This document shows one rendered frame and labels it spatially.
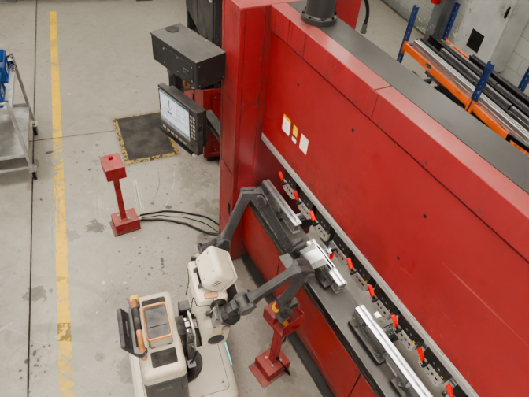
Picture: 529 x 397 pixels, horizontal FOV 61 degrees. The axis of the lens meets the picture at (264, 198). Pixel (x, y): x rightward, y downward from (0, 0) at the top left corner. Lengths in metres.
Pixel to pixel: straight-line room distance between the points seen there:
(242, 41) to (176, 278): 2.17
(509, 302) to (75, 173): 4.27
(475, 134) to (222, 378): 2.24
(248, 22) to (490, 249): 1.75
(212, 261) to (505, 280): 1.37
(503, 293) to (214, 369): 2.05
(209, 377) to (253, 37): 2.22
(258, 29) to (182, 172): 2.53
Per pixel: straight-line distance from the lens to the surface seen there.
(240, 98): 2.97
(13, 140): 5.22
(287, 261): 2.94
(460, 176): 1.85
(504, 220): 1.78
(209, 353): 3.38
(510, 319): 1.98
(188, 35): 3.19
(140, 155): 5.22
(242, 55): 2.82
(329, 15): 2.60
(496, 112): 4.02
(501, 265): 1.89
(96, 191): 4.89
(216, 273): 2.38
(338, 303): 2.97
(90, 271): 4.24
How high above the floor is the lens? 3.32
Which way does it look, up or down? 45 degrees down
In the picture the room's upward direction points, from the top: 7 degrees clockwise
